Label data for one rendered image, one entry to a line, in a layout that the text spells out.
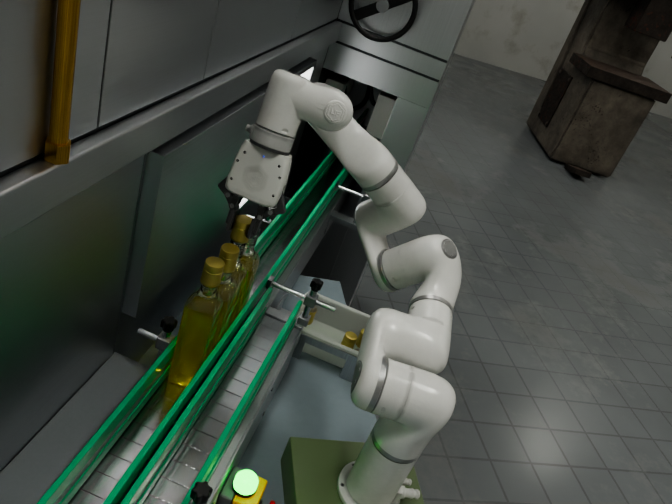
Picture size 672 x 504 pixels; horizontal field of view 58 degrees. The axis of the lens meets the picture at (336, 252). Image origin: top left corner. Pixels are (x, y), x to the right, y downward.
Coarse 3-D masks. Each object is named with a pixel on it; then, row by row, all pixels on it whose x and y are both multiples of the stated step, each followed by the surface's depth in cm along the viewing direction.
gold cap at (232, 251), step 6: (222, 246) 109; (228, 246) 109; (234, 246) 110; (222, 252) 108; (228, 252) 108; (234, 252) 108; (222, 258) 109; (228, 258) 108; (234, 258) 109; (228, 264) 109; (234, 264) 110; (228, 270) 110; (234, 270) 111
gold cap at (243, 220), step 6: (240, 216) 113; (246, 216) 114; (234, 222) 112; (240, 222) 111; (246, 222) 112; (234, 228) 112; (240, 228) 112; (246, 228) 112; (234, 234) 113; (240, 234) 112; (246, 234) 113; (234, 240) 113; (240, 240) 113; (246, 240) 114
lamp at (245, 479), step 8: (240, 472) 108; (248, 472) 108; (240, 480) 106; (248, 480) 106; (256, 480) 107; (232, 488) 107; (240, 488) 106; (248, 488) 106; (256, 488) 108; (240, 496) 107; (248, 496) 107
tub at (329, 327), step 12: (324, 300) 162; (300, 312) 156; (324, 312) 163; (336, 312) 162; (348, 312) 161; (360, 312) 161; (312, 324) 162; (324, 324) 164; (336, 324) 164; (348, 324) 163; (360, 324) 162; (312, 336) 148; (324, 336) 160; (336, 336) 161; (348, 348) 147
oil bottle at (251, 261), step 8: (248, 256) 122; (256, 256) 123; (248, 264) 121; (256, 264) 124; (248, 272) 122; (248, 280) 123; (248, 288) 126; (240, 296) 125; (248, 296) 129; (240, 304) 126
